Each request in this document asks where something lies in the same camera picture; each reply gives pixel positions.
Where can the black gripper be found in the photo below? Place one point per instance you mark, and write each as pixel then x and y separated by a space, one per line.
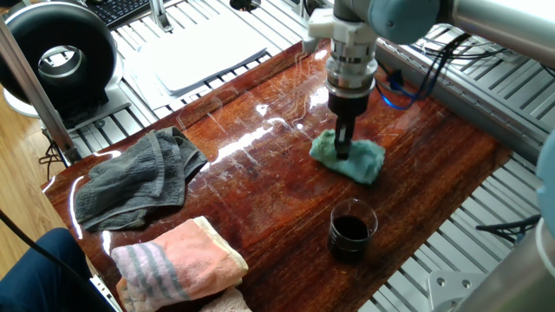
pixel 348 106

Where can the light teal fluffy cloth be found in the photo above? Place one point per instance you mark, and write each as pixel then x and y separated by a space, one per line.
pixel 364 162

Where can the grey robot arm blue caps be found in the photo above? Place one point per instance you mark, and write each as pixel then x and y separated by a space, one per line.
pixel 477 21

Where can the pale pink fluffy cloth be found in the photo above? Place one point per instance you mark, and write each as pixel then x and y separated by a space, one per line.
pixel 227 303

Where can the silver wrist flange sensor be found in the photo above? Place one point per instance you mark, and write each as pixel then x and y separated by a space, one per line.
pixel 351 71

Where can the glass beaker with dark liquid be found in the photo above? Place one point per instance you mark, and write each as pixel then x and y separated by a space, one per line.
pixel 351 234

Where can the white paper sheet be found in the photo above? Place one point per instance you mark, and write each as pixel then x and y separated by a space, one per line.
pixel 199 56

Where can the pink striped towel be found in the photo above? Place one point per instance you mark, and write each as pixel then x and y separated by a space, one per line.
pixel 182 260

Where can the grey towel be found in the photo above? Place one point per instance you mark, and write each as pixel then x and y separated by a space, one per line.
pixel 134 182

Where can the black keyboard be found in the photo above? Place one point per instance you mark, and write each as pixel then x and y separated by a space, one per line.
pixel 117 11

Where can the aluminium profile beam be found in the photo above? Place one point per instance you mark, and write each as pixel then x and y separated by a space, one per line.
pixel 39 95

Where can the person's leg blue trousers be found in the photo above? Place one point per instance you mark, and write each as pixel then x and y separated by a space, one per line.
pixel 43 281

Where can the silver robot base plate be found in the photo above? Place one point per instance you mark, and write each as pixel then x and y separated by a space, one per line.
pixel 451 286

